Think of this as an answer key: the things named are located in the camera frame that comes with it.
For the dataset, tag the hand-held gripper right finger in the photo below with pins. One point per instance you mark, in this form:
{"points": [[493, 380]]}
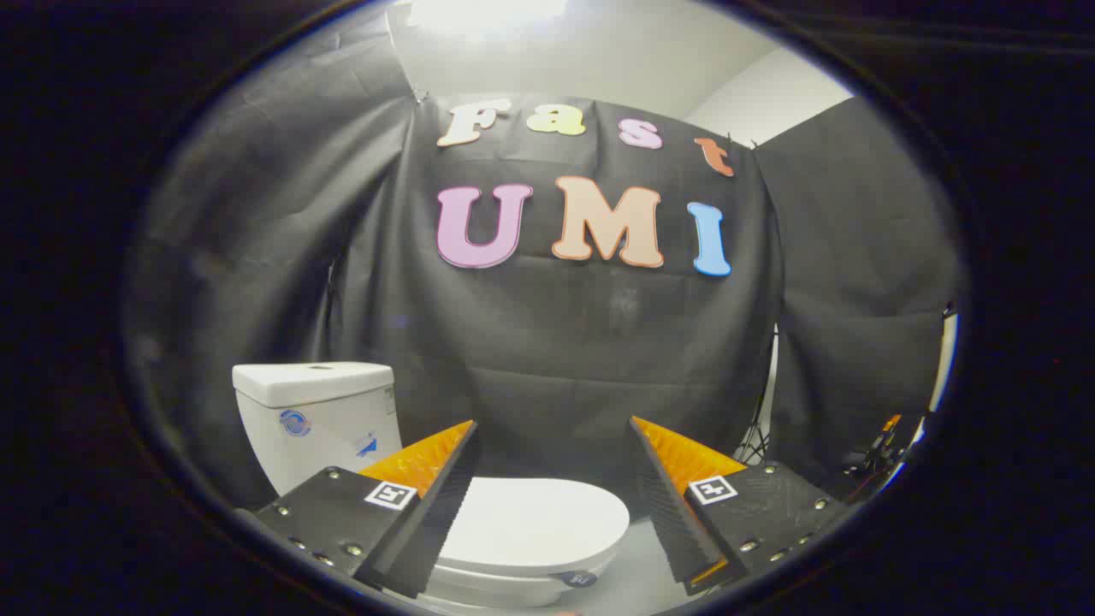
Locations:
{"points": [[671, 513]]}

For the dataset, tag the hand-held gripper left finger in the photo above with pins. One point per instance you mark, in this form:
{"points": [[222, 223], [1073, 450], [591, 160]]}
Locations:
{"points": [[428, 522]]}

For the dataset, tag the white toilet lid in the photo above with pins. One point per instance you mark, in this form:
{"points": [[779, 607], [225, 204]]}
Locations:
{"points": [[535, 522]]}

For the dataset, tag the black backdrop cloth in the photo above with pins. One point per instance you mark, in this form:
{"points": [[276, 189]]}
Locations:
{"points": [[556, 342]]}

